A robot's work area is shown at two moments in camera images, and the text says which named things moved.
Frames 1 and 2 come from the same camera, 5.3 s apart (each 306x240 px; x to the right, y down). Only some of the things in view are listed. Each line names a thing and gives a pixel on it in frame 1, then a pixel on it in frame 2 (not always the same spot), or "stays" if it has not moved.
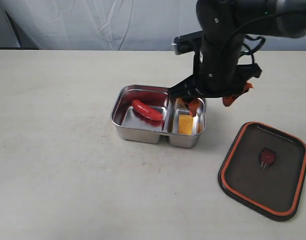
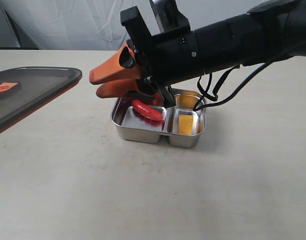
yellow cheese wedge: [186, 124] stays
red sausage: [147, 111] stays
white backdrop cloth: [104, 25] stays
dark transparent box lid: [265, 169] -> [36, 85]
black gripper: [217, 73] -> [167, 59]
